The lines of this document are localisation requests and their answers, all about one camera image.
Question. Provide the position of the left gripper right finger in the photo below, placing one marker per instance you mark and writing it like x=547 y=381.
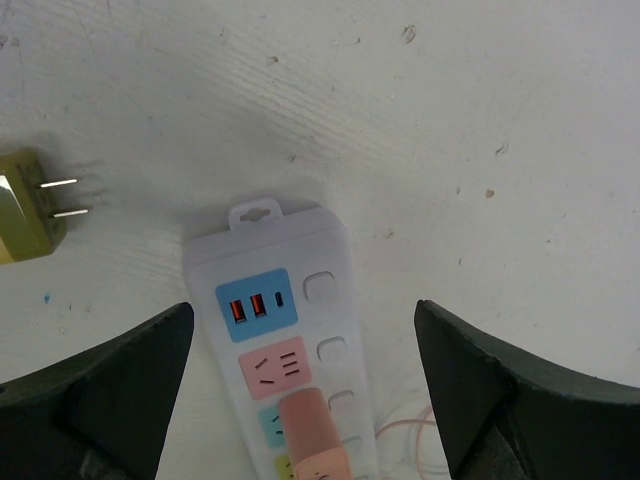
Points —
x=505 y=413

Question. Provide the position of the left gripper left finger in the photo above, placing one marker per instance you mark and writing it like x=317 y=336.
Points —
x=103 y=413

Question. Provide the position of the pink cube plug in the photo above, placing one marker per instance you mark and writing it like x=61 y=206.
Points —
x=315 y=448

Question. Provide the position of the yellow cube plug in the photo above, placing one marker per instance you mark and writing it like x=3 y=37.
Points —
x=33 y=225

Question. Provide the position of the white power strip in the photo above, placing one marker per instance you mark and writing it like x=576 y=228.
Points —
x=274 y=293

